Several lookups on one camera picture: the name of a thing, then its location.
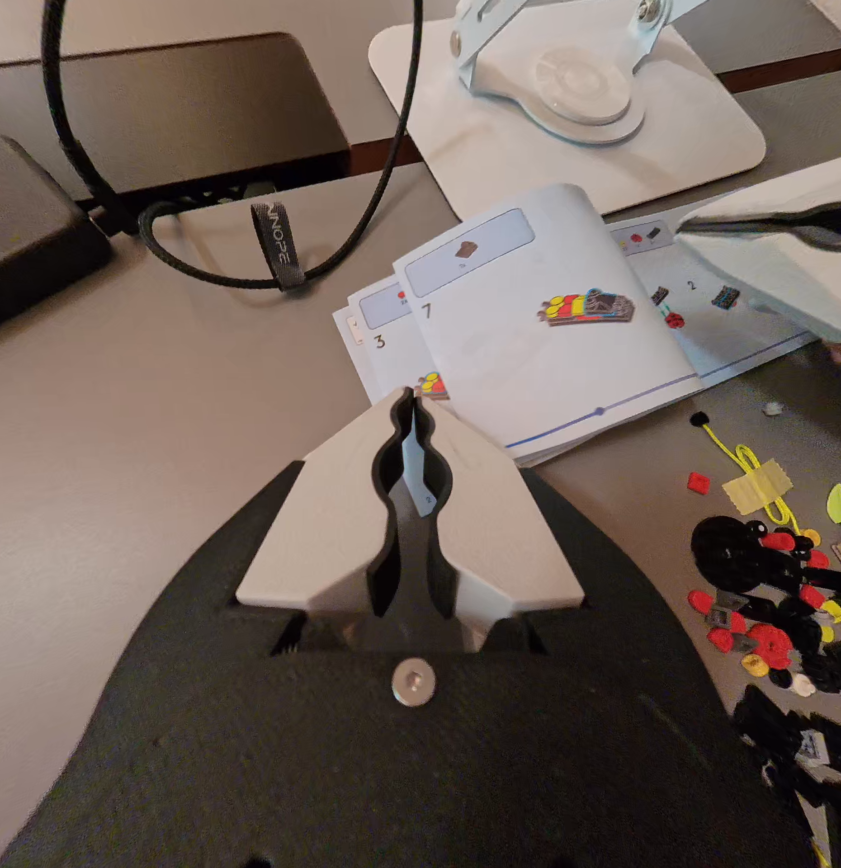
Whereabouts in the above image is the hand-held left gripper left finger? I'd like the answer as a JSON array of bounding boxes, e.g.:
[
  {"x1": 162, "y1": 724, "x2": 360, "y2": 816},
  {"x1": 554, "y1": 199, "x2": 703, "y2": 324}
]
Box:
[{"x1": 235, "y1": 387, "x2": 415, "y2": 642}]

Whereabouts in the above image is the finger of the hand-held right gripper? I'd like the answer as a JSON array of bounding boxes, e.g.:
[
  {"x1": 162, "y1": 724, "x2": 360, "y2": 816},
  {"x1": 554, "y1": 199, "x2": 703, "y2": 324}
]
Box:
[
  {"x1": 677, "y1": 227, "x2": 841, "y2": 343},
  {"x1": 675, "y1": 155, "x2": 841, "y2": 235}
]

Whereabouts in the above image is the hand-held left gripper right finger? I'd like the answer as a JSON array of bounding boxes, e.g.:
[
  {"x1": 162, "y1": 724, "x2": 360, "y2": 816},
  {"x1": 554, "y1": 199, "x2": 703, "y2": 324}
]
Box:
[{"x1": 414, "y1": 396, "x2": 586, "y2": 653}]

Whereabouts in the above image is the lego instruction booklet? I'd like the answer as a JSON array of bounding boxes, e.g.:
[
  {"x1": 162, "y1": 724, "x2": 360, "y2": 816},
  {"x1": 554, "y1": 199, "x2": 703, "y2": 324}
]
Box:
[{"x1": 332, "y1": 183, "x2": 818, "y2": 516}]

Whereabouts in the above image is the pile of lego pieces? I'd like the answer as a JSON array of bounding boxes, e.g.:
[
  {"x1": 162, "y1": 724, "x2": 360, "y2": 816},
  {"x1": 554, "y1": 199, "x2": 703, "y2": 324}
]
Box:
[{"x1": 685, "y1": 468, "x2": 841, "y2": 868}]

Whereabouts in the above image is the black dock box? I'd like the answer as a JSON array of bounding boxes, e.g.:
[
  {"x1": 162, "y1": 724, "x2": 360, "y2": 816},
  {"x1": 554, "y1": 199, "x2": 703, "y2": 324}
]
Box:
[{"x1": 0, "y1": 136, "x2": 113, "y2": 330}]

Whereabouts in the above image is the neon yellow string with tape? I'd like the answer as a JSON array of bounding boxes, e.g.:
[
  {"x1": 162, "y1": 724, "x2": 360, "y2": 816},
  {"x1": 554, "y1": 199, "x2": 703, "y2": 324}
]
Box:
[{"x1": 690, "y1": 410, "x2": 801, "y2": 537}]

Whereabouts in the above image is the grey cable strap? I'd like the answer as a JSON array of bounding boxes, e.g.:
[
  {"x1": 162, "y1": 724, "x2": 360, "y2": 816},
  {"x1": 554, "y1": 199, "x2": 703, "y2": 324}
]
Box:
[{"x1": 250, "y1": 200, "x2": 305, "y2": 292}]

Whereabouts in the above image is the black braided cable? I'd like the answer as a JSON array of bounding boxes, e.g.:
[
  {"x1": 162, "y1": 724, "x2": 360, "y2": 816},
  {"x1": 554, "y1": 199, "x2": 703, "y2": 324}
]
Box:
[{"x1": 42, "y1": 0, "x2": 425, "y2": 292}]

